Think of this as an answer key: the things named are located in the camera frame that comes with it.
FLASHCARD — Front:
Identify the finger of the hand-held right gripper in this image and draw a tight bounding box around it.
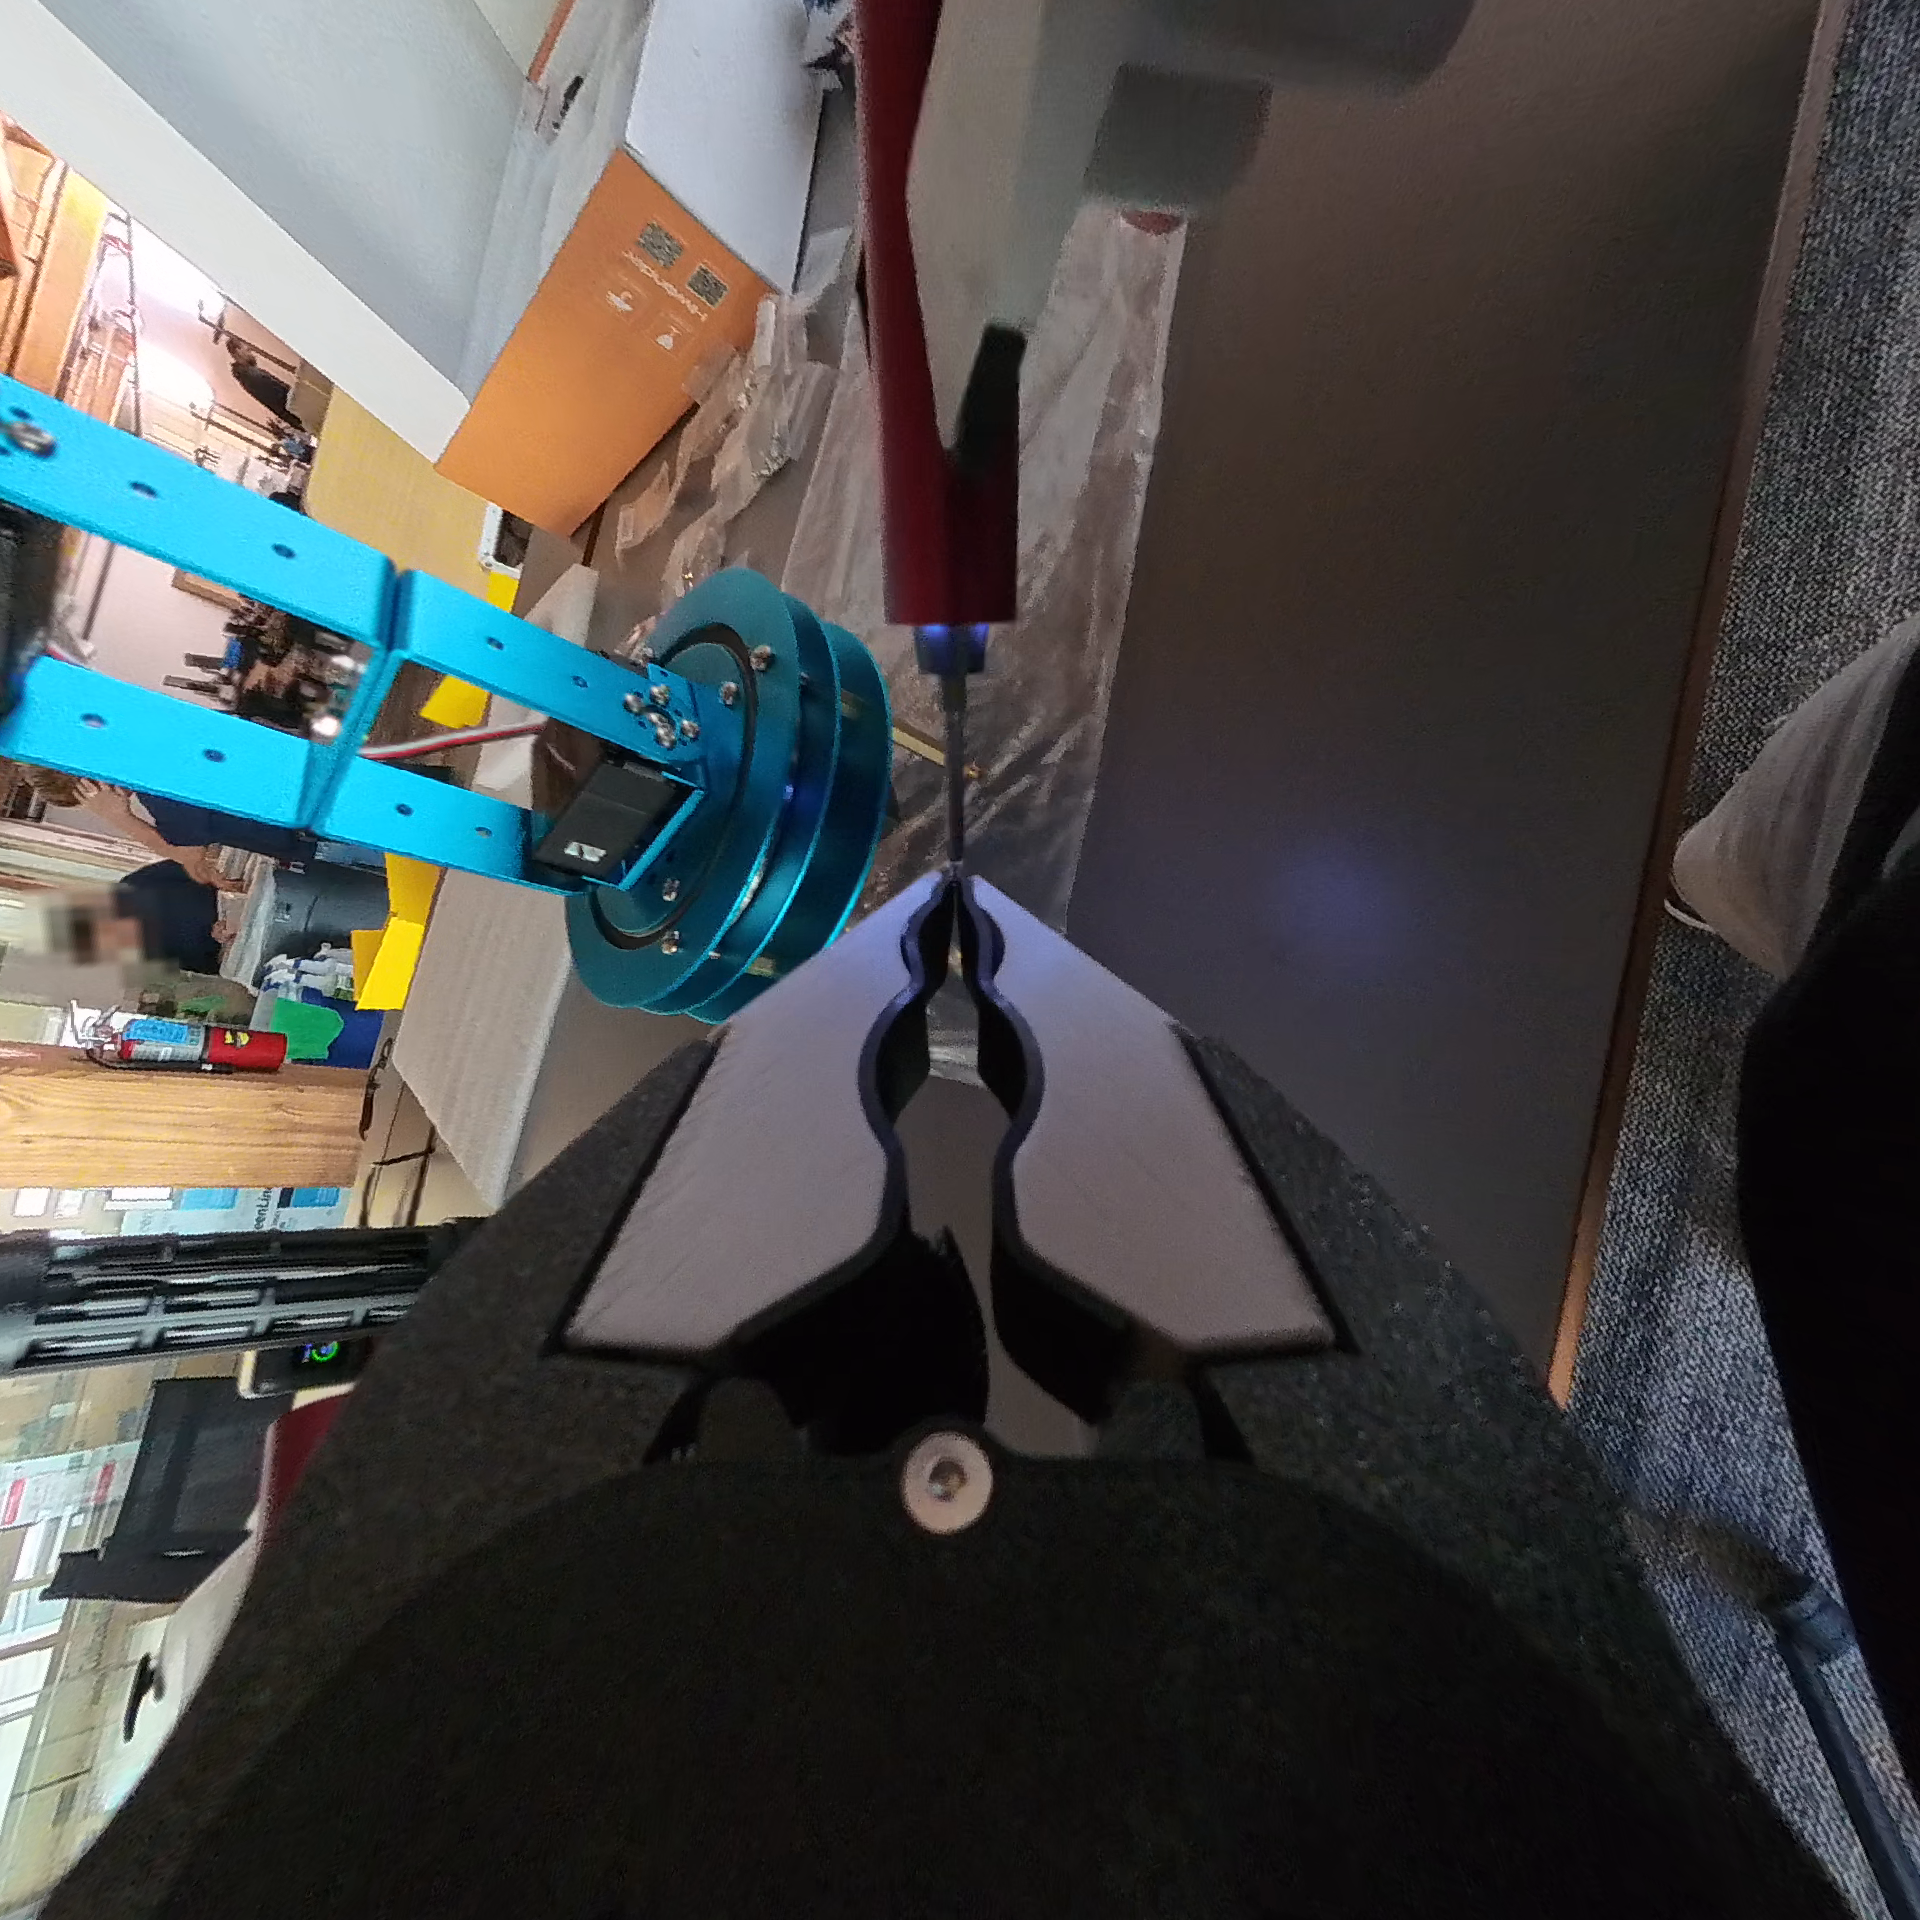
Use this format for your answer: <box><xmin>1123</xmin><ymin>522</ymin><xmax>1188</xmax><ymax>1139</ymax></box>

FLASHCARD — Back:
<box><xmin>904</xmin><ymin>0</ymin><xmax>1124</xmax><ymax>460</ymax></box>

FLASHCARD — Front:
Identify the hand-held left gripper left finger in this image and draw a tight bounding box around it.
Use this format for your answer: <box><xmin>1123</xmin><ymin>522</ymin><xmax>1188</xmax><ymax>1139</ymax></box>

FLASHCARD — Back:
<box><xmin>562</xmin><ymin>875</ymin><xmax>954</xmax><ymax>1367</ymax></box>

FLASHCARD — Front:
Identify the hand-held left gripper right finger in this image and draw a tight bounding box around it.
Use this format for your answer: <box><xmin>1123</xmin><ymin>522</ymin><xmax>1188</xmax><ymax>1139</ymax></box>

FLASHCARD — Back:
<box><xmin>954</xmin><ymin>875</ymin><xmax>1341</xmax><ymax>1363</ymax></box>

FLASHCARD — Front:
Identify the red electric screwdriver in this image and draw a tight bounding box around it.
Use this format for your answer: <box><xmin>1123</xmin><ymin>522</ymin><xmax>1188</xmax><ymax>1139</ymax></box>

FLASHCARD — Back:
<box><xmin>853</xmin><ymin>0</ymin><xmax>1026</xmax><ymax>880</ymax></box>

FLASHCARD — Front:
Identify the blue toy robot arm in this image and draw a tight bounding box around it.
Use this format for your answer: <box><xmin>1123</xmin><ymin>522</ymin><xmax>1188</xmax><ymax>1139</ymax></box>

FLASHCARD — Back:
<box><xmin>0</xmin><ymin>373</ymin><xmax>906</xmax><ymax>1032</ymax></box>

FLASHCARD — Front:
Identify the clear plastic sheet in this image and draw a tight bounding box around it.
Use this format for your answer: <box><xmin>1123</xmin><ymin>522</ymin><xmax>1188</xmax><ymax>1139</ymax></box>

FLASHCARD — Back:
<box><xmin>592</xmin><ymin>194</ymin><xmax>1190</xmax><ymax>1051</ymax></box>

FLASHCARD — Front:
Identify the white foam sheet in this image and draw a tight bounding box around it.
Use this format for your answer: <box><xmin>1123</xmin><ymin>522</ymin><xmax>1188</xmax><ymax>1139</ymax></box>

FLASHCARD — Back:
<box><xmin>364</xmin><ymin>561</ymin><xmax>607</xmax><ymax>1206</ymax></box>

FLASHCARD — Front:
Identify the white orange cardboard box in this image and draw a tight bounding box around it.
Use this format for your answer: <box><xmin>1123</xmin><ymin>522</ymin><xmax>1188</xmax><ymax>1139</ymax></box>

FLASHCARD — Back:
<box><xmin>433</xmin><ymin>0</ymin><xmax>877</xmax><ymax>539</ymax></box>

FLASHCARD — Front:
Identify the blue plastic bin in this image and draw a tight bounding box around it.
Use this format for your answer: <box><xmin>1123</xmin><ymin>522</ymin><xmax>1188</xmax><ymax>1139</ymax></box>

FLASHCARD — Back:
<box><xmin>259</xmin><ymin>982</ymin><xmax>380</xmax><ymax>1070</ymax></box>

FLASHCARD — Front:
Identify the black power station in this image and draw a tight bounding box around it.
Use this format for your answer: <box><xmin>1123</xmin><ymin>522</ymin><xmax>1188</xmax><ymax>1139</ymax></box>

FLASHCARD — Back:
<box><xmin>235</xmin><ymin>1338</ymin><xmax>377</xmax><ymax>1402</ymax></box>

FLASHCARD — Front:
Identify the grey trash bin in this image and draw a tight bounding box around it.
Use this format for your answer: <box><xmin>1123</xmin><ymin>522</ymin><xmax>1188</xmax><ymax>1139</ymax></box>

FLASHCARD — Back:
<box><xmin>252</xmin><ymin>862</ymin><xmax>397</xmax><ymax>979</ymax></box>

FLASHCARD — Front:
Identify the blue white printed sign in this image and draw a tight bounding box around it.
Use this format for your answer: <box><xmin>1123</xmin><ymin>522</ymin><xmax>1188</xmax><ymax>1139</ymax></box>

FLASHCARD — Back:
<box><xmin>117</xmin><ymin>1184</ymin><xmax>358</xmax><ymax>1241</ymax></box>

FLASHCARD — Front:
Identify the black slotted cylinder holder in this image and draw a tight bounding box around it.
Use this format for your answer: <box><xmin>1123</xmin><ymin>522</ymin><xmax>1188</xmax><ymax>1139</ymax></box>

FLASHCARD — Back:
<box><xmin>0</xmin><ymin>1215</ymin><xmax>487</xmax><ymax>1375</ymax></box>

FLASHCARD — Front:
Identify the red metal tube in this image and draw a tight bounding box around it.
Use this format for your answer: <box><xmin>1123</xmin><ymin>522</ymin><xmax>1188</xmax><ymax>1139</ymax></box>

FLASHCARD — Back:
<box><xmin>259</xmin><ymin>1402</ymin><xmax>355</xmax><ymax>1577</ymax></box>

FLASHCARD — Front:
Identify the red fire extinguisher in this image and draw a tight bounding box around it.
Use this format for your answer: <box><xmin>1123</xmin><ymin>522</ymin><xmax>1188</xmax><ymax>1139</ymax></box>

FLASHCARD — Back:
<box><xmin>85</xmin><ymin>1010</ymin><xmax>292</xmax><ymax>1078</ymax></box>

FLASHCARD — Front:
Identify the person's grey shoe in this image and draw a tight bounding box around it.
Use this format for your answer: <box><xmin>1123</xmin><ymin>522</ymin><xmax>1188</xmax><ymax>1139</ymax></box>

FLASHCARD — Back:
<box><xmin>1668</xmin><ymin>617</ymin><xmax>1920</xmax><ymax>982</ymax></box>

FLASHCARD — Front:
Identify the red white servo cable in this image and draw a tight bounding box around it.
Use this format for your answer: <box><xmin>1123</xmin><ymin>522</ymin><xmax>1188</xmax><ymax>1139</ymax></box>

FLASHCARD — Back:
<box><xmin>375</xmin><ymin>715</ymin><xmax>555</xmax><ymax>770</ymax></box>

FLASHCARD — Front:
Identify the wooden support post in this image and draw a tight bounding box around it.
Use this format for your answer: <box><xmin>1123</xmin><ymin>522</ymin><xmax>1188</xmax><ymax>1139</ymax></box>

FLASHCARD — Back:
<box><xmin>0</xmin><ymin>1033</ymin><xmax>375</xmax><ymax>1197</ymax></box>

